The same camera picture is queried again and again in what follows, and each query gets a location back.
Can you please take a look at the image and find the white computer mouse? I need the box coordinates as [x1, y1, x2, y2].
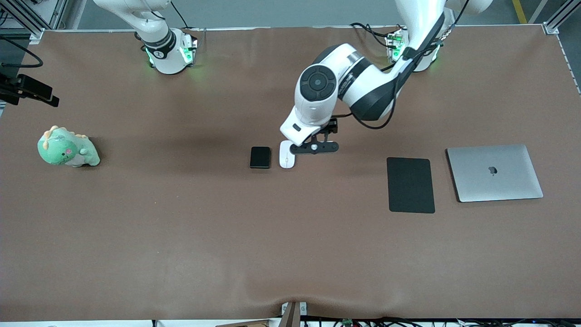
[279, 140, 297, 169]

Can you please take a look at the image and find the black phone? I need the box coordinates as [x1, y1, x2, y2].
[250, 146, 271, 169]

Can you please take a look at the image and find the black mouse pad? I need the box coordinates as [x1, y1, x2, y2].
[386, 157, 436, 214]

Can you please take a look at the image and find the green dinosaur plush toy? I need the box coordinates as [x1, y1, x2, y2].
[37, 125, 101, 168]

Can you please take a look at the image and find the brown table cover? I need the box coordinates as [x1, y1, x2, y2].
[0, 25, 581, 322]

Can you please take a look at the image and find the silver laptop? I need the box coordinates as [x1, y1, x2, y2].
[445, 144, 544, 203]

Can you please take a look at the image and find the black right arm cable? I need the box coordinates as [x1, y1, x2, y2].
[0, 35, 44, 69]

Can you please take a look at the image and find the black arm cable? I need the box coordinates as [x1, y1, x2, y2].
[0, 35, 44, 69]
[336, 0, 470, 130]

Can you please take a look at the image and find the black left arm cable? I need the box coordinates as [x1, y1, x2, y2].
[336, 0, 470, 130]

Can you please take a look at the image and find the aluminium frame profile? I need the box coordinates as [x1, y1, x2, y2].
[542, 0, 581, 35]
[48, 0, 69, 30]
[0, 0, 44, 45]

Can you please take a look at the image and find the black power cable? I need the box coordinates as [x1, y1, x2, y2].
[350, 22, 400, 48]

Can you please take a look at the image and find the thin black cable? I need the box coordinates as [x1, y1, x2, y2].
[169, 0, 189, 30]

